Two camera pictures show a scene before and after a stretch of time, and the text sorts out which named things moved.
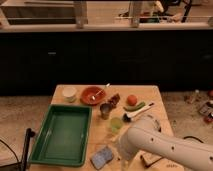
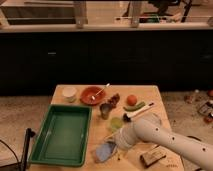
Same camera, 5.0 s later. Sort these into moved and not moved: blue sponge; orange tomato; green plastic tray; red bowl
Moved: blue sponge
Not moved: red bowl; orange tomato; green plastic tray
